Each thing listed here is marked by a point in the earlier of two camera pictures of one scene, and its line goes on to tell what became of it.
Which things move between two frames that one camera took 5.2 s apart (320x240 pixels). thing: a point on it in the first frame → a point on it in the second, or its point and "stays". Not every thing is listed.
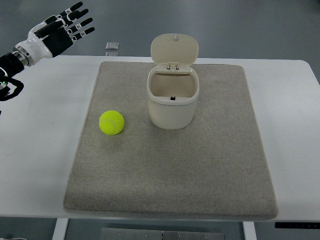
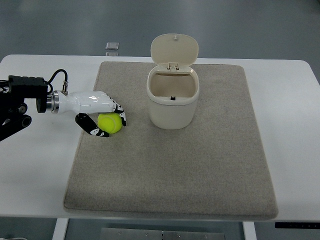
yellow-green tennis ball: x=111 y=122 stays
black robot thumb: x=47 y=30 → x=88 y=124
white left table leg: x=60 y=229 stays
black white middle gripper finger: x=73 y=15 → x=118 y=109
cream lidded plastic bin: x=172 y=86 stays
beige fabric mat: x=216 y=168 stays
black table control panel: x=297 y=225 stays
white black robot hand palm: x=34 y=48 → x=60 y=102
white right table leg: x=249 y=231 stays
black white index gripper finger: x=68 y=11 → x=122 y=115
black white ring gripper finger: x=74 y=27 → x=116 y=103
